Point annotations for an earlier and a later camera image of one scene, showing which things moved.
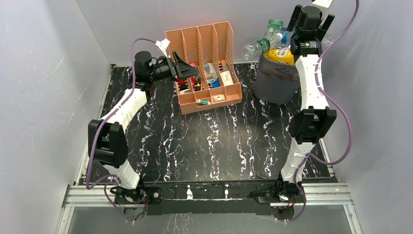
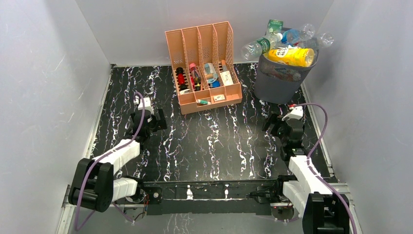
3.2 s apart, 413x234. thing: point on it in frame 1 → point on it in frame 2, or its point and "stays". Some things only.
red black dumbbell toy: x=183 y=86 stays
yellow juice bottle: x=282 y=55 stays
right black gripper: x=321 y=32 → x=271 y=119
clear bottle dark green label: x=253 y=49 stays
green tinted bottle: x=274 y=26 stays
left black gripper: x=183 y=69 → x=160 y=124
